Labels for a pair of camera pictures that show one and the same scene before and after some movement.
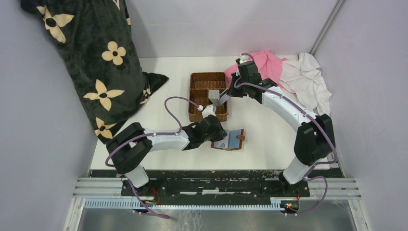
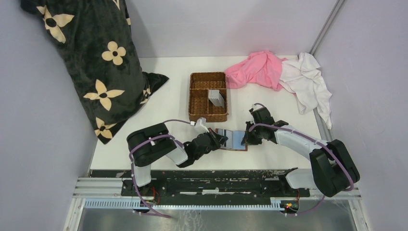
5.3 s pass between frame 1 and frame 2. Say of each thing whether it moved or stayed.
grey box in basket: stayed
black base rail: stayed
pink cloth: stayed
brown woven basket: stayed
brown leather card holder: moved
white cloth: stayed
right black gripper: moved
